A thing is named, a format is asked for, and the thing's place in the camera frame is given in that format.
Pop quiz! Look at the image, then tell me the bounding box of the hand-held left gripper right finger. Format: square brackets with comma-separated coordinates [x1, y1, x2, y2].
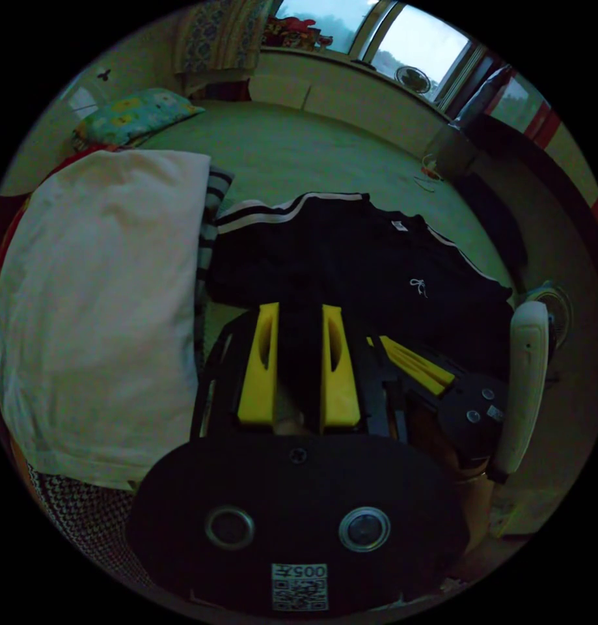
[320, 304, 362, 434]

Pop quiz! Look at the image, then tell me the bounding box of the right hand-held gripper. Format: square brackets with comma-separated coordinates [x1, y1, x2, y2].
[366, 335, 510, 467]

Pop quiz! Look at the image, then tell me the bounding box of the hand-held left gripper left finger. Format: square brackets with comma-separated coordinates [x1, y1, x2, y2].
[237, 302, 280, 426]

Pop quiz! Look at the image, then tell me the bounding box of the black white-striped short sleeve shirt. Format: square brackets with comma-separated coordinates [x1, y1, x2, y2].
[204, 192, 515, 387]

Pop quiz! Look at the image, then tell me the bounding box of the person's right forearm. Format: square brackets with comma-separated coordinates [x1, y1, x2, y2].
[452, 474, 496, 555]

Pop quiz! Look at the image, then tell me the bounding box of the person's right hand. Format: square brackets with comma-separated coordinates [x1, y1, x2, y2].
[407, 394, 491, 487]

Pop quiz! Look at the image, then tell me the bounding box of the white standing fan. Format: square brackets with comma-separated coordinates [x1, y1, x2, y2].
[519, 280, 574, 387]

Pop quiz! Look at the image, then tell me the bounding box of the pile of clothes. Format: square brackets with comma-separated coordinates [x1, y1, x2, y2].
[0, 148, 236, 594]

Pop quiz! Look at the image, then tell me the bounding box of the small round fan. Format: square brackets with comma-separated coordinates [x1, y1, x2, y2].
[394, 64, 434, 97]

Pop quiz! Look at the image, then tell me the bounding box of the flower print pillow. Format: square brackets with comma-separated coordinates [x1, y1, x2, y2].
[72, 87, 207, 152]

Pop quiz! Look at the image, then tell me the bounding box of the window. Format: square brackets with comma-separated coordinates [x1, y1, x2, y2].
[259, 0, 565, 135]

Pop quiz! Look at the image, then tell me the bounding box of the patterned hanging cloth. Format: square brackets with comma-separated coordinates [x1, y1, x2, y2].
[174, 0, 278, 91]

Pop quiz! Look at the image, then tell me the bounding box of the white cord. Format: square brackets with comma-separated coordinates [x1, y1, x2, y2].
[413, 153, 446, 190]

